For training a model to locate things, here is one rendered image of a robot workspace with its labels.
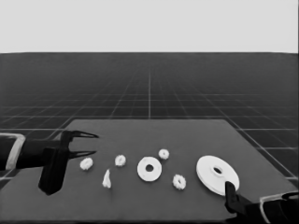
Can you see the small white toothed gear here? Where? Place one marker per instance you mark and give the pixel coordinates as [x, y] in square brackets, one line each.
[117, 161]
[82, 165]
[160, 154]
[175, 183]

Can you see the large thick white disc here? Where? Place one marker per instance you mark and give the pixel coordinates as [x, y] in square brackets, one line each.
[207, 174]

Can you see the small white T-shaped piece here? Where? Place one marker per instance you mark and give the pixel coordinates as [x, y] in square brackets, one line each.
[106, 181]

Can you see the white round carrier with pins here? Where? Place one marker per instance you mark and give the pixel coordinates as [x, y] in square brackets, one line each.
[142, 169]

